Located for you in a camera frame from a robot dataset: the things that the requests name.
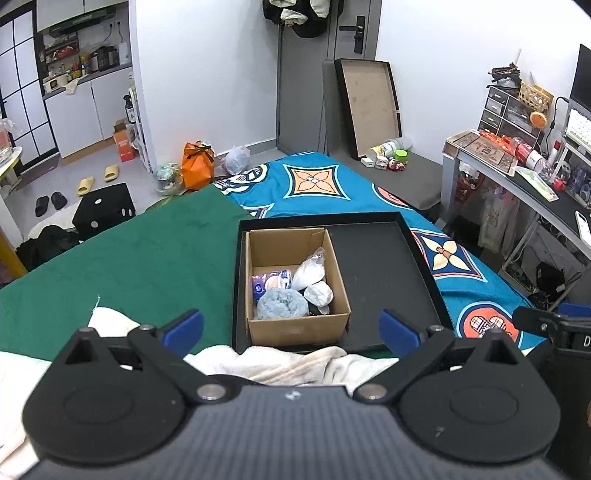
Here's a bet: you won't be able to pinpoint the small white item black strap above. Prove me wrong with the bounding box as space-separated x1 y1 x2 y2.
301 287 332 317

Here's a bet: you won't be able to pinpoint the white soft item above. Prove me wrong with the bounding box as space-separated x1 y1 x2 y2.
304 280 334 309

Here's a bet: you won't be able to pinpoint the purple tissue pack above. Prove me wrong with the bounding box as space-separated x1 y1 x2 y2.
252 269 291 302

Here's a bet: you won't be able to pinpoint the fluffy grey-blue plush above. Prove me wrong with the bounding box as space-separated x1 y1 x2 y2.
256 288 310 320

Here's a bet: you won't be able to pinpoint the white fluff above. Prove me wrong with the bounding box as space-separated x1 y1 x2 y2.
291 247 325 291

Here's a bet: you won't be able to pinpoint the brown cardboard box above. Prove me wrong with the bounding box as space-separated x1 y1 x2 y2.
242 227 352 347

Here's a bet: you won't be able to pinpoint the black shallow tray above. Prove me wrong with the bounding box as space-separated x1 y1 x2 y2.
232 212 453 354

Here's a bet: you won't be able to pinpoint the green cloth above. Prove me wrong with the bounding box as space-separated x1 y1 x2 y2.
1 186 249 360

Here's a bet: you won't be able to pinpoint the desk with clutter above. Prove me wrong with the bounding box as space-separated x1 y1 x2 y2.
437 130 590 267

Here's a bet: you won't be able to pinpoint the black stool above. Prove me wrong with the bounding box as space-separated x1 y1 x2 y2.
72 183 135 241

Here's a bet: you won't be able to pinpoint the grey bench mattress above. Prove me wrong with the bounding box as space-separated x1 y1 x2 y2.
329 151 443 211

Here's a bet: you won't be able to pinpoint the white towel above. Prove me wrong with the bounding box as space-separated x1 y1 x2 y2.
0 306 401 480

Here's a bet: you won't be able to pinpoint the orange bag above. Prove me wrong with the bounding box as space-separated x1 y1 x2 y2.
180 141 214 191

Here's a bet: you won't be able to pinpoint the yellow slippers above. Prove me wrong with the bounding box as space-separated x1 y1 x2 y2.
76 163 120 198

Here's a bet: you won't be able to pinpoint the blue patterned blanket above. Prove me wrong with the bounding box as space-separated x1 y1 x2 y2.
214 153 542 350

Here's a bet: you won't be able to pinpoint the black slippers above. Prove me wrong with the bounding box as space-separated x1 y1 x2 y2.
34 191 68 218

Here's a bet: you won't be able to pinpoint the green lidded jar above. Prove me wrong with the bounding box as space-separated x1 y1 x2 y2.
394 149 409 164

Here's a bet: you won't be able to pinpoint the white plastic bag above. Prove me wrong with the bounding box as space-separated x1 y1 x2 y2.
222 146 250 176

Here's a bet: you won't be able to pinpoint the orange cardboard box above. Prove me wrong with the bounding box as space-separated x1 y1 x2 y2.
113 119 136 162

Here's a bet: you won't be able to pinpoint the grey drawer organizer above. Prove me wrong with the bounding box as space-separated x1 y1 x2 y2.
478 86 541 145

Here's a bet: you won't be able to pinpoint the white kitchen cabinet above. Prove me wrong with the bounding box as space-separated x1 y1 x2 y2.
44 67 132 158

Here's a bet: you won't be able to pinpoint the leaning black tray lid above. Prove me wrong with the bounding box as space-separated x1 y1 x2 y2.
335 59 403 160

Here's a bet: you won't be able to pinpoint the grey door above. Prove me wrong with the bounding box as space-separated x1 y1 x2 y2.
276 0 382 154

